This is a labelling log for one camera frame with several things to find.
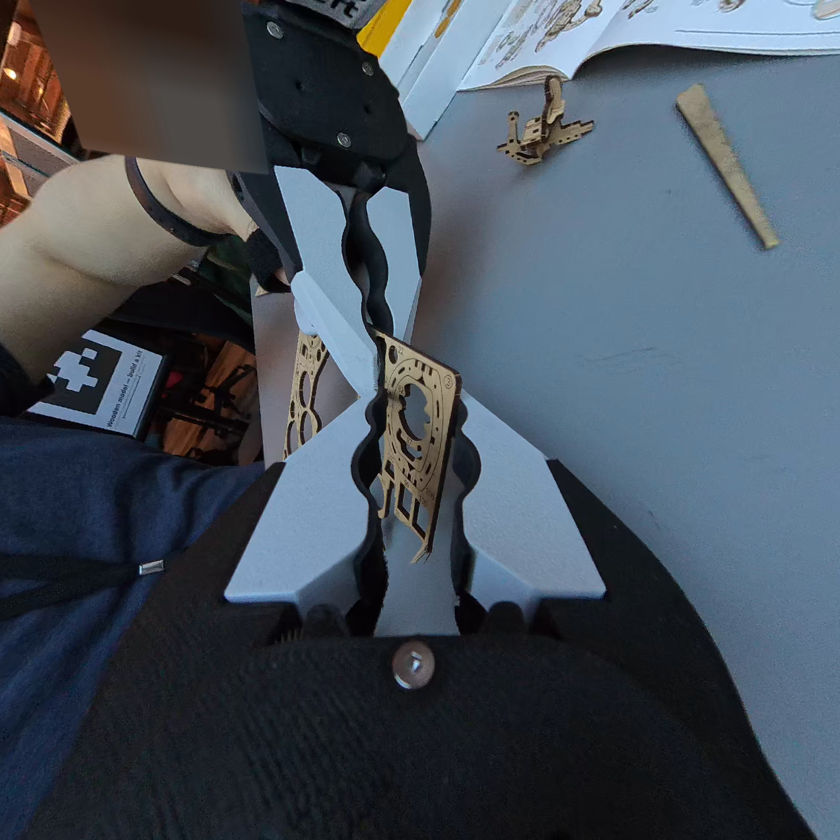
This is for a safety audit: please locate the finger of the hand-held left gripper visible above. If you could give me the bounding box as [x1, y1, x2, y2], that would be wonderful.
[357, 190, 424, 339]
[272, 164, 395, 400]

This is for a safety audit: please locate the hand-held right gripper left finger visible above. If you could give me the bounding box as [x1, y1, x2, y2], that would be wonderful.
[223, 392, 388, 636]

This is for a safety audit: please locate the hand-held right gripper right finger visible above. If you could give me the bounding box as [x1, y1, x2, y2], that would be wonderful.
[449, 394, 606, 634]

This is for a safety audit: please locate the laser-cut wooden parts sheet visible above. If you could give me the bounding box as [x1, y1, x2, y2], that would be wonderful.
[282, 328, 463, 565]

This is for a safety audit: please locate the person's left forearm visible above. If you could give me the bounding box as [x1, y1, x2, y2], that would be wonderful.
[0, 156, 217, 388]

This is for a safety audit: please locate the wooden model assembly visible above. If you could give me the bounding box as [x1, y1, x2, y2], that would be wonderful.
[497, 74, 595, 166]

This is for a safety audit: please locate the person's left hand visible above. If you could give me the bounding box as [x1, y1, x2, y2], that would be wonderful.
[138, 161, 263, 244]

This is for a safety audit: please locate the yellow plastic bin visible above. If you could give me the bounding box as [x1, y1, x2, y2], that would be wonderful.
[357, 0, 398, 59]

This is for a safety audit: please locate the dark green cloth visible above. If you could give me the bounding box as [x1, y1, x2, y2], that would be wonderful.
[190, 236, 260, 309]

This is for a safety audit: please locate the white cardboard box tray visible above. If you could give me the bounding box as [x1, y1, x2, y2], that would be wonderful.
[377, 0, 506, 142]

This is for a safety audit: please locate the black wrist watch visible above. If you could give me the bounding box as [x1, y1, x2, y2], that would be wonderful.
[125, 156, 238, 248]

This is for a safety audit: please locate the black framed marker sign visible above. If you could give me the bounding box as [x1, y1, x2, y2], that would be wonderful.
[26, 328, 173, 441]

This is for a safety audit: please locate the tapered wooden stick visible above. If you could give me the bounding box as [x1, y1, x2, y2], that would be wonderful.
[676, 83, 781, 250]

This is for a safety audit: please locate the instruction booklet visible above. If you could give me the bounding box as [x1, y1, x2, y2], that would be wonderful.
[457, 0, 840, 93]

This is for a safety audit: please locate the black lanyard strap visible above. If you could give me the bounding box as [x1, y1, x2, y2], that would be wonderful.
[0, 554, 165, 621]

